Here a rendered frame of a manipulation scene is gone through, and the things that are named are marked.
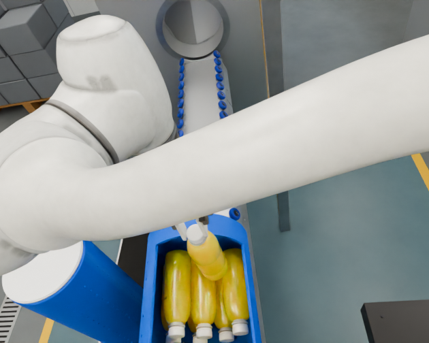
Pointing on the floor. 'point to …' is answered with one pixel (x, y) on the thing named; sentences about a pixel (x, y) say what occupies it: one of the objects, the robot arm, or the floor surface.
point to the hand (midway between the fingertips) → (191, 224)
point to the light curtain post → (274, 76)
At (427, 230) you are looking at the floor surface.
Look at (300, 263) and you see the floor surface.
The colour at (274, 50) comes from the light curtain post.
